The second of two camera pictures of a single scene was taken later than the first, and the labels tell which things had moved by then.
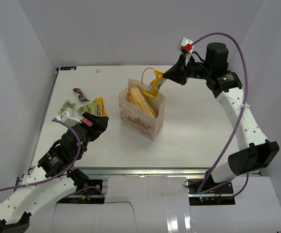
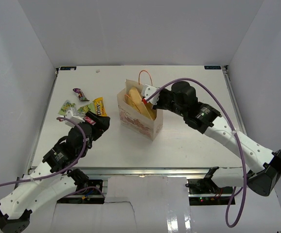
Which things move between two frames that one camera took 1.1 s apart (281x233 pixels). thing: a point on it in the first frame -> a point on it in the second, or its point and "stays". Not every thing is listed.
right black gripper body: [197, 70] -> [166, 101]
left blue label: [67, 68] stays
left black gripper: [100, 124] stays
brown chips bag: [136, 98] stays
